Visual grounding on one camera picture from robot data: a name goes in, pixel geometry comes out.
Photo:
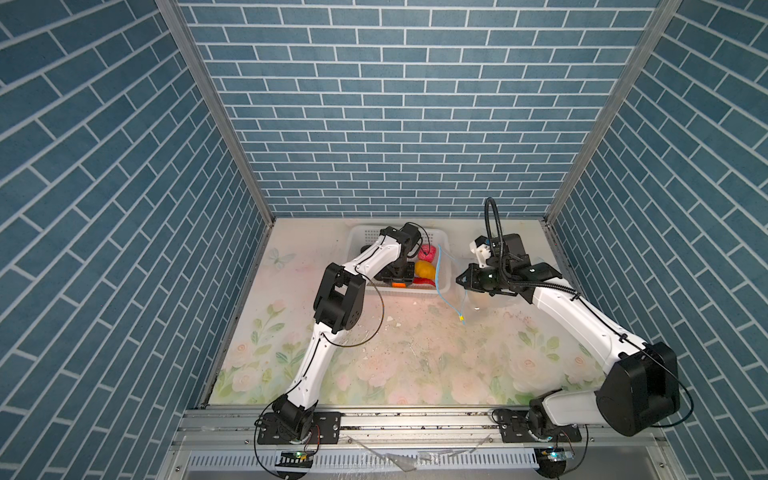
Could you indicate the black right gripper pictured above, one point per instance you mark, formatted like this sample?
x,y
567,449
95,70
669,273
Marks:
x,y
472,281

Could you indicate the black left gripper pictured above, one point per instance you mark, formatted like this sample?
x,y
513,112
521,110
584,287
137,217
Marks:
x,y
407,276

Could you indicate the clear zip top bag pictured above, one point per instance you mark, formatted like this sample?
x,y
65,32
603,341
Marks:
x,y
480,288

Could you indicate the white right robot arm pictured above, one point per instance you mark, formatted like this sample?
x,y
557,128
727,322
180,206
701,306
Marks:
x,y
641,388

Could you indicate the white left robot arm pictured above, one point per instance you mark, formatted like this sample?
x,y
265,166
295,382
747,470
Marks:
x,y
337,306

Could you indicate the yellow lemon food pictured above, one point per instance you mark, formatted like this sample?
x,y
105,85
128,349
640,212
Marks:
x,y
425,270

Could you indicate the pink cracked ball food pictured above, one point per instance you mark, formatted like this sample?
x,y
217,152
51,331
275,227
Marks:
x,y
427,253

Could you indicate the red chili pepper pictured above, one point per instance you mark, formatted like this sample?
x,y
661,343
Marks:
x,y
424,281

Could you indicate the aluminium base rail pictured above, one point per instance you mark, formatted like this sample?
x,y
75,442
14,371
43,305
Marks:
x,y
408,443

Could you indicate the aluminium corner post right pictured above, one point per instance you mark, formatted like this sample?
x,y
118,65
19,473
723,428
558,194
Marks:
x,y
651,35

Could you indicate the aluminium corner post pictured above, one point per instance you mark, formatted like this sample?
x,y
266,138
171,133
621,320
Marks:
x,y
651,35
173,17

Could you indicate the aluminium corner post left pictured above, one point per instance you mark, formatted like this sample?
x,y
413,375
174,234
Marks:
x,y
173,17

